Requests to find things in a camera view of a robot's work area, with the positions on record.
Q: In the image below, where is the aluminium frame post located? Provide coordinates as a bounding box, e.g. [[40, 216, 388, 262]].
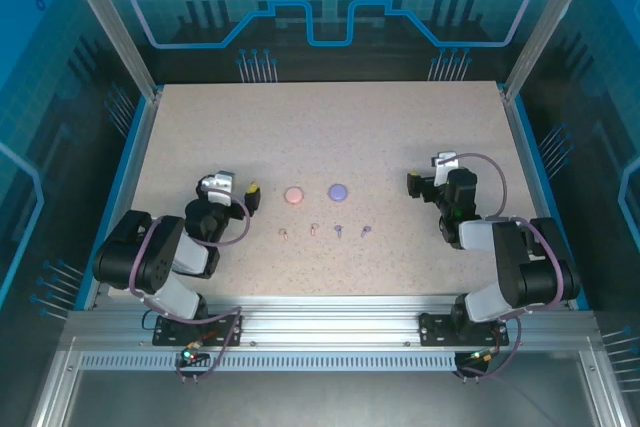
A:
[[501, 0, 596, 102], [55, 0, 165, 101]]

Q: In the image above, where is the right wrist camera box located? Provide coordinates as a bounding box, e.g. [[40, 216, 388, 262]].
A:
[[430, 150, 459, 188]]

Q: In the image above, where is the aluminium mounting rail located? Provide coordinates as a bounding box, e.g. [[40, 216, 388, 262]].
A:
[[62, 294, 599, 353]]

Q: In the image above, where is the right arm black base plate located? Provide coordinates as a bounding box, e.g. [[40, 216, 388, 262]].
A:
[[418, 311, 511, 348]]

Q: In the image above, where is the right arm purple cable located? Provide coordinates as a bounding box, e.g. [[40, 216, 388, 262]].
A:
[[439, 151, 569, 383]]

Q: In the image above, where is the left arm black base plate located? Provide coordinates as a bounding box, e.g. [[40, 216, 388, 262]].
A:
[[152, 314, 244, 348]]

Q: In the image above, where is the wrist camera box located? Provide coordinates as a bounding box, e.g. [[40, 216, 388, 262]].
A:
[[201, 170, 236, 206], [430, 150, 459, 188]]

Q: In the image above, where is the blue table edge strip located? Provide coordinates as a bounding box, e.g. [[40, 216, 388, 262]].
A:
[[74, 94, 164, 311], [512, 96, 594, 311]]

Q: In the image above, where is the slotted metal cable duct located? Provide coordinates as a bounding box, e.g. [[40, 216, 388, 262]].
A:
[[79, 352, 460, 372]]

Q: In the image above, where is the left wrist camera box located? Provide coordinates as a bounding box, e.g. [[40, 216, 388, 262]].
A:
[[201, 170, 236, 206]]

